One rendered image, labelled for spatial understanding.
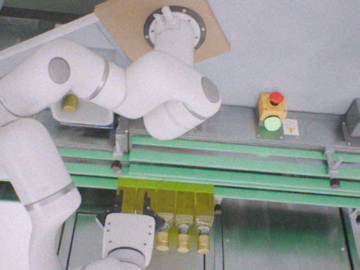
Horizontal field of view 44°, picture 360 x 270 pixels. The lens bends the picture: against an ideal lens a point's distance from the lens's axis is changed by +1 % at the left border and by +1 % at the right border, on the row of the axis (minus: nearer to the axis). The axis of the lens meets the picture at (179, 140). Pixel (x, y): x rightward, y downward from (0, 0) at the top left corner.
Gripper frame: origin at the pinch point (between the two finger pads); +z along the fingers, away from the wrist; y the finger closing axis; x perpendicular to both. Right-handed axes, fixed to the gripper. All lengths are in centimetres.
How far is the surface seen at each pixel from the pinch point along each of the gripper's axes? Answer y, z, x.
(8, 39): -60, 102, -19
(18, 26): -58, 111, -17
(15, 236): -35, 18, -39
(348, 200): 66, 31, -26
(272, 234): 45, 27, -40
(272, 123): 36.4, 34.2, -0.6
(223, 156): 23.6, 28.5, -9.5
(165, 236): 9.0, 11.7, -26.1
